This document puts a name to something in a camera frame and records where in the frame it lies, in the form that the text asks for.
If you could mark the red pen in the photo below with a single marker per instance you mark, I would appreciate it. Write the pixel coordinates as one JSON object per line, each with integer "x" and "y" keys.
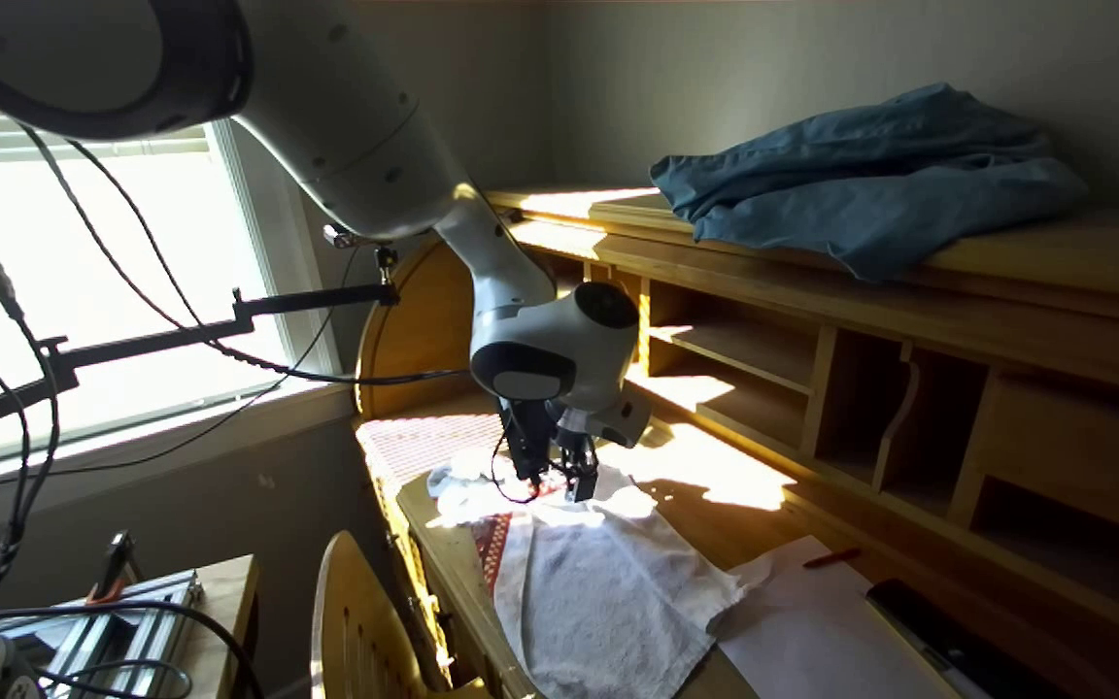
{"x": 834, "y": 556}

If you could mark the wooden side table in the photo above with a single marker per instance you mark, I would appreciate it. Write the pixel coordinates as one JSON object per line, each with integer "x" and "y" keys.
{"x": 213, "y": 622}

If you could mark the silver metal rail device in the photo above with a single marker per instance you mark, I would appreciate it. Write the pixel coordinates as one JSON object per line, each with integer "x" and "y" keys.
{"x": 93, "y": 641}

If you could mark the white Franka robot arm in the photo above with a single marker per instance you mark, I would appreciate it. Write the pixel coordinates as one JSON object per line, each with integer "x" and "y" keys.
{"x": 327, "y": 117}

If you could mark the wooden desk with hutch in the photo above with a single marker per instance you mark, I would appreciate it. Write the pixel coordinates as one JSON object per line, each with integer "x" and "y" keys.
{"x": 971, "y": 391}

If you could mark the blue crumpled cloth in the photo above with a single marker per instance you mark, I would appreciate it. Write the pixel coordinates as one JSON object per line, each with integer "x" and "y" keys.
{"x": 870, "y": 179}

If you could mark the wooden chair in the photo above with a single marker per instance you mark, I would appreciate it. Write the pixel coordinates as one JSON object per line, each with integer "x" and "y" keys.
{"x": 365, "y": 633}

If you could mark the white and red towel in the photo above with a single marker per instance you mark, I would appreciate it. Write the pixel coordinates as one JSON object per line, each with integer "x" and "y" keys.
{"x": 598, "y": 594}

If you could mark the bright window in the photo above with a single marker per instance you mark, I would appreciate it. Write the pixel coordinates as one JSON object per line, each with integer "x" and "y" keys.
{"x": 105, "y": 259}

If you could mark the white paper sheet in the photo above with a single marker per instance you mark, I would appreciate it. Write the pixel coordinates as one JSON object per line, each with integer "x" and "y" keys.
{"x": 818, "y": 633}

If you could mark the black flat remote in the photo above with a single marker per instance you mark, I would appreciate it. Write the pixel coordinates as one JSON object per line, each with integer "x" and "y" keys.
{"x": 959, "y": 641}

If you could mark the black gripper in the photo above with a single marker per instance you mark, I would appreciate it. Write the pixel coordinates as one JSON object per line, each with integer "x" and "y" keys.
{"x": 546, "y": 430}

